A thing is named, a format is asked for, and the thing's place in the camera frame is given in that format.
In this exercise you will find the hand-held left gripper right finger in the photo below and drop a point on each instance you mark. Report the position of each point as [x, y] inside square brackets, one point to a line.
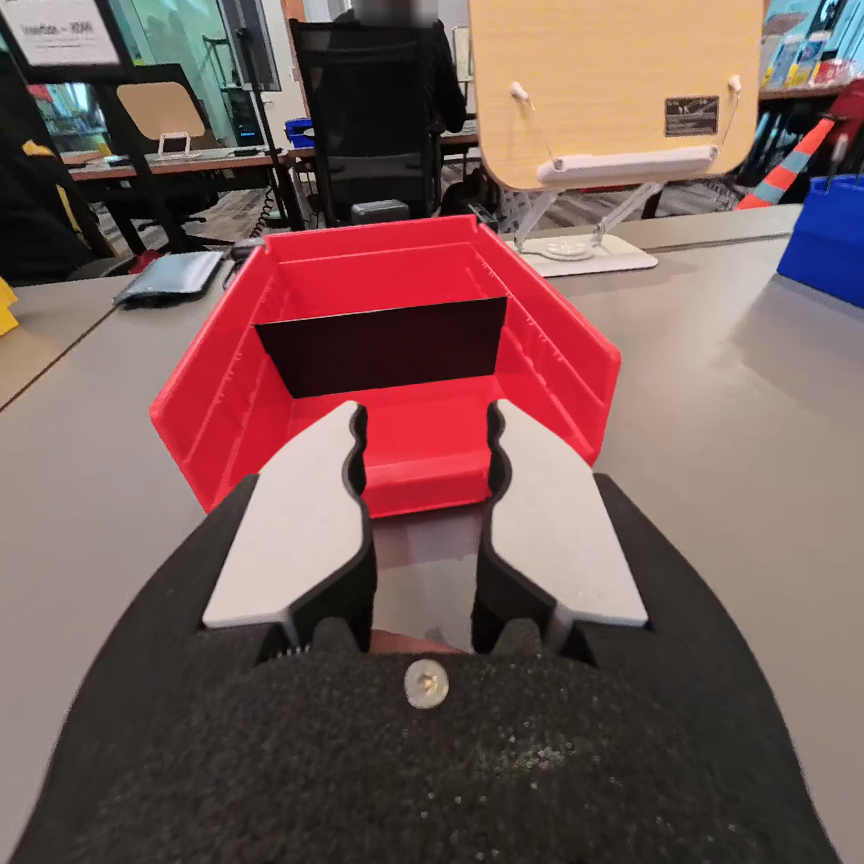
[567, 540]

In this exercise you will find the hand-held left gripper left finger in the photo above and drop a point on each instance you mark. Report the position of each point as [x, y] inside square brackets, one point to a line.
[290, 540]

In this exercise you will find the red plastic bin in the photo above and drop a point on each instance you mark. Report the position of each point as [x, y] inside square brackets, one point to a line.
[418, 439]

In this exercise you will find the blue plastic bin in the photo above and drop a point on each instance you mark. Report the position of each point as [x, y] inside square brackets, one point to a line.
[830, 243]

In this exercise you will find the grey desk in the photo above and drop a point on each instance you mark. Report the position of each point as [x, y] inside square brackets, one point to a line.
[709, 439]

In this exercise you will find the black bin divider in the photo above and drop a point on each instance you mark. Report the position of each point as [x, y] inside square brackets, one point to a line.
[378, 351]

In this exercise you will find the dark grey pouch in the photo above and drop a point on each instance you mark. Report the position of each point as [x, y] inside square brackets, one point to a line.
[169, 277]

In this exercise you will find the yellow plastic object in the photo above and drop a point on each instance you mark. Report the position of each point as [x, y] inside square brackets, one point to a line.
[7, 310]

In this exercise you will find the wooden background table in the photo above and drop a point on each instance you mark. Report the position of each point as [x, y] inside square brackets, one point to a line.
[202, 158]

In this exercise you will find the blue crate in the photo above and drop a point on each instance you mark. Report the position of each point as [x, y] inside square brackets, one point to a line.
[300, 131]

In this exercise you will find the black office chair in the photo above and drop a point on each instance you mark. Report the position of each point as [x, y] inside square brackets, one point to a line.
[364, 135]

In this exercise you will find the black and yellow bag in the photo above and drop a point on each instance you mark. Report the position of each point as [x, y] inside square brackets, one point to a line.
[34, 202]

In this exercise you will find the orange traffic cone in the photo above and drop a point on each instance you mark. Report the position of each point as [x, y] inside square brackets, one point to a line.
[796, 162]

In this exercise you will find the black framed sign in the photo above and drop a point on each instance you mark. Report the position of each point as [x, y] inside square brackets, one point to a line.
[61, 30]

